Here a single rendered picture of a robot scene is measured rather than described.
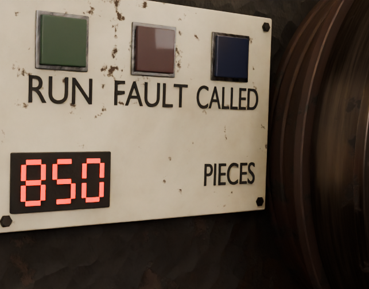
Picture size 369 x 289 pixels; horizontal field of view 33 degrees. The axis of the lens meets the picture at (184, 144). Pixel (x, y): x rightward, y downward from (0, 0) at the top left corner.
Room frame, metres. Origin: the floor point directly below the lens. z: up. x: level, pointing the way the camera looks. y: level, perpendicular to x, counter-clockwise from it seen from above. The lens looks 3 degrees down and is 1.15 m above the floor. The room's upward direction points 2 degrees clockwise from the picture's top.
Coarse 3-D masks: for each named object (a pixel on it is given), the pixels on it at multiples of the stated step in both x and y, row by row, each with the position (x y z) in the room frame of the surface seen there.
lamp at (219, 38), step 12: (216, 36) 0.55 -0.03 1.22; (216, 48) 0.55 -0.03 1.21; (228, 48) 0.55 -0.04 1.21; (240, 48) 0.56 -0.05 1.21; (216, 60) 0.55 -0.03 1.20; (228, 60) 0.55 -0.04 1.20; (240, 60) 0.56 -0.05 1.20; (216, 72) 0.55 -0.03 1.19; (228, 72) 0.55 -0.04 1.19; (240, 72) 0.56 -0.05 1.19
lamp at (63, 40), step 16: (48, 16) 0.46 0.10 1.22; (48, 32) 0.46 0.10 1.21; (64, 32) 0.46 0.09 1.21; (80, 32) 0.47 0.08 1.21; (48, 48) 0.46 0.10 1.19; (64, 48) 0.46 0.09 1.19; (80, 48) 0.47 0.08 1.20; (48, 64) 0.46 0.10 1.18; (64, 64) 0.46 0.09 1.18; (80, 64) 0.47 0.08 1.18
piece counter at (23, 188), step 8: (32, 160) 0.45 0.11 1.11; (40, 160) 0.46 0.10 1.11; (64, 160) 0.47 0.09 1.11; (88, 160) 0.48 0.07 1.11; (96, 160) 0.48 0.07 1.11; (24, 168) 0.45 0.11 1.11; (56, 168) 0.46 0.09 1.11; (24, 176) 0.45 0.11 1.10; (56, 176) 0.46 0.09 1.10; (32, 184) 0.45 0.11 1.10; (40, 184) 0.46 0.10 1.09; (72, 184) 0.47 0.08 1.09; (24, 192) 0.45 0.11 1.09; (72, 192) 0.47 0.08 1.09; (24, 200) 0.45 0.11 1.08; (64, 200) 0.47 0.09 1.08; (88, 200) 0.48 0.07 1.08; (96, 200) 0.48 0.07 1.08
